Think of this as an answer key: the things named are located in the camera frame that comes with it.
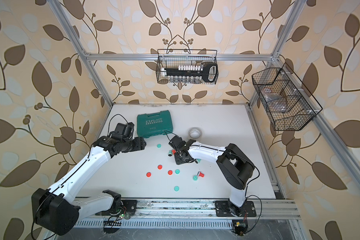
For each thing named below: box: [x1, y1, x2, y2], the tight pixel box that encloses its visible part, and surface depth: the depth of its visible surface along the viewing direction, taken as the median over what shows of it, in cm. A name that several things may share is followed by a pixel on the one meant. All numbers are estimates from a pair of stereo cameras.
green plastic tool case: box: [136, 110, 173, 138], surface depth 107 cm
